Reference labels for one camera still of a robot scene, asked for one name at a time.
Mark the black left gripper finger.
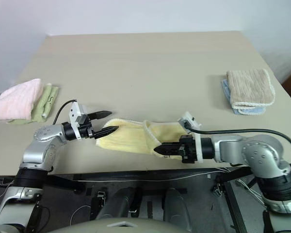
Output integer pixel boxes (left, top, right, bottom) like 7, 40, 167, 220
88, 125, 120, 140
88, 110, 113, 120

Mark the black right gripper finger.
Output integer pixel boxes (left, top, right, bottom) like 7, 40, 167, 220
157, 149, 183, 156
154, 143, 183, 151

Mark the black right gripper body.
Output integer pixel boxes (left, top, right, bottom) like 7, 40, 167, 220
179, 134, 199, 164

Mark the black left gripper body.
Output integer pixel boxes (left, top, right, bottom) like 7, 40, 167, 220
77, 113, 96, 140

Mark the yellow towel with white trim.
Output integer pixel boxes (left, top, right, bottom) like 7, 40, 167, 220
95, 118, 188, 161

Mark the green folded towel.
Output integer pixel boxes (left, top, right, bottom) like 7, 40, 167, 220
6, 83, 60, 126

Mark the blue folded towel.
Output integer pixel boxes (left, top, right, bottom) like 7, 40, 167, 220
220, 78, 267, 116

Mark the pink folded towel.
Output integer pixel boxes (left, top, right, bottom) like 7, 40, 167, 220
0, 78, 45, 122

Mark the beige folded towel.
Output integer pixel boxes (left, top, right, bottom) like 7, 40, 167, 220
226, 68, 276, 110

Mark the dark grey rounded shape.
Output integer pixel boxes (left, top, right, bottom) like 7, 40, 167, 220
96, 186, 144, 222
162, 187, 193, 232

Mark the grey rounded robot torso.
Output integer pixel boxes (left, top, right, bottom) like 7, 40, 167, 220
37, 216, 199, 233

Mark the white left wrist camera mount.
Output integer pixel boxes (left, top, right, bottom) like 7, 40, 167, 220
68, 101, 89, 141

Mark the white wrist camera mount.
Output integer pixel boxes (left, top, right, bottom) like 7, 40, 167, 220
68, 101, 89, 141
178, 111, 205, 163

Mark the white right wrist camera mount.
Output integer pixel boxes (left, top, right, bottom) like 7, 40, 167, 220
178, 111, 205, 163

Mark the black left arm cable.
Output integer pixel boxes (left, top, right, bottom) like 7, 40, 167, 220
53, 99, 78, 126

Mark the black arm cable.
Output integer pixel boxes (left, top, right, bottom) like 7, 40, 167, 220
53, 99, 78, 126
186, 124, 291, 165

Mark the thin white cord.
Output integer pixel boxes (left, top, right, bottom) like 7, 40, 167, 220
72, 167, 236, 183

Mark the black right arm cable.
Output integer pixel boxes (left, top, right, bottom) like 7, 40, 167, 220
186, 124, 291, 165

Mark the black metal table frame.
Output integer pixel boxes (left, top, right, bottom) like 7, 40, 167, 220
0, 166, 258, 233

